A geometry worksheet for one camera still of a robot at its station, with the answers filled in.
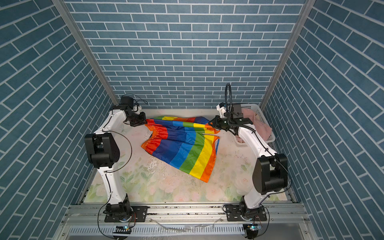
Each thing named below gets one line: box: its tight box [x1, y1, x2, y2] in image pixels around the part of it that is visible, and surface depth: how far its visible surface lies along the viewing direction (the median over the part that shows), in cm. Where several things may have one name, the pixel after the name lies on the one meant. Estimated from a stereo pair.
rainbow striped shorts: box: [141, 116, 221, 183], surface depth 98 cm
